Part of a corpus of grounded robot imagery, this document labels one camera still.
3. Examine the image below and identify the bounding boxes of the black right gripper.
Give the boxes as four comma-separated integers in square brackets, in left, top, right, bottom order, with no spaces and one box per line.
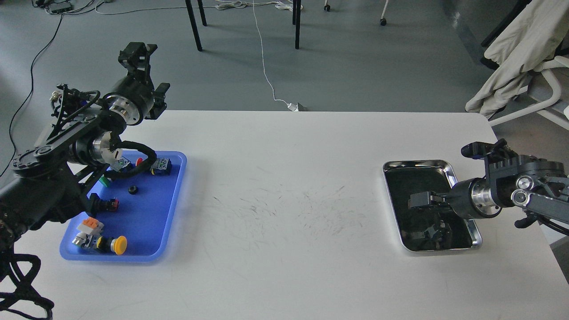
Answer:
[407,178,502,220]

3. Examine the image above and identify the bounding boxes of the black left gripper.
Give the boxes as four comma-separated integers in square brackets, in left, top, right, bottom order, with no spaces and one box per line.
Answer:
[103,42,171,126]

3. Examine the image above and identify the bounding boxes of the small black gear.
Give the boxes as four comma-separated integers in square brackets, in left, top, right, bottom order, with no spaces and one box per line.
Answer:
[128,185,139,195]

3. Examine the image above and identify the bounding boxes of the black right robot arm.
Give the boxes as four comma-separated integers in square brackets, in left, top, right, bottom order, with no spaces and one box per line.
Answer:
[408,139,569,235]

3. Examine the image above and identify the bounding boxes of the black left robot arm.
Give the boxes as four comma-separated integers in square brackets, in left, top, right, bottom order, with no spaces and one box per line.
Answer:
[1,42,170,320]

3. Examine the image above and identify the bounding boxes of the silver metal tray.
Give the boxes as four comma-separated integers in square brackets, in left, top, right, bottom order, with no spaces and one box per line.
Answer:
[383,160,482,254]

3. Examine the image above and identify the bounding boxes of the black table leg left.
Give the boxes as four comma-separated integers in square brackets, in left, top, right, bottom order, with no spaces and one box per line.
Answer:
[185,0,208,52]

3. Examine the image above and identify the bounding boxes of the black table leg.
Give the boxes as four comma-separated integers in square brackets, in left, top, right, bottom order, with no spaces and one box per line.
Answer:
[185,0,208,52]
[292,0,301,49]

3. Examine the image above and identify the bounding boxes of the blue plastic tray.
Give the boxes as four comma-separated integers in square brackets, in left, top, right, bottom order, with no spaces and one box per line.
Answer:
[60,151,187,263]

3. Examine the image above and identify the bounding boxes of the white power adapter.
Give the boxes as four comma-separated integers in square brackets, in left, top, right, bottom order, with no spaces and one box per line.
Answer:
[287,103,308,112]

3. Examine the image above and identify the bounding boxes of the orange white terminal block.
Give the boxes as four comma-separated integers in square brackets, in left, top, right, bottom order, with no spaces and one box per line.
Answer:
[72,217,105,249]

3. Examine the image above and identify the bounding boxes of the black table leg right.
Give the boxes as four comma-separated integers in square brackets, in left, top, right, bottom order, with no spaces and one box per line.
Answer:
[292,0,301,49]

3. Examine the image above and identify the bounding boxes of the beige cloth on chair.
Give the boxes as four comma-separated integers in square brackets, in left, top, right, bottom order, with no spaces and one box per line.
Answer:
[464,0,569,118]

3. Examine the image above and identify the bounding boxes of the green push button switch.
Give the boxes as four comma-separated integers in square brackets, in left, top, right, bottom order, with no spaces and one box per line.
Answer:
[98,157,132,187]

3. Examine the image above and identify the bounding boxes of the white cable on floor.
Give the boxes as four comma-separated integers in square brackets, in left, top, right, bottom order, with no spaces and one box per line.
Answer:
[216,0,304,109]

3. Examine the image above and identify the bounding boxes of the black push button switch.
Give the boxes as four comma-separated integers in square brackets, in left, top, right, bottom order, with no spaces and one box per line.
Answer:
[86,193,120,218]

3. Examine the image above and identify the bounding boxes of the black cable on floor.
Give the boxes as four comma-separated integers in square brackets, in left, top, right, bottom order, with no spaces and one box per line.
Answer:
[0,0,107,178]

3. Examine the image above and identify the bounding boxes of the yellow push button switch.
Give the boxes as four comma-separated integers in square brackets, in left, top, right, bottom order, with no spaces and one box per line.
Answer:
[89,236,128,256]

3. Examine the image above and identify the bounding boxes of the white chair frame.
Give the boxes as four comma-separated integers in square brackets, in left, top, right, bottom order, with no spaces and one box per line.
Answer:
[489,56,569,130]

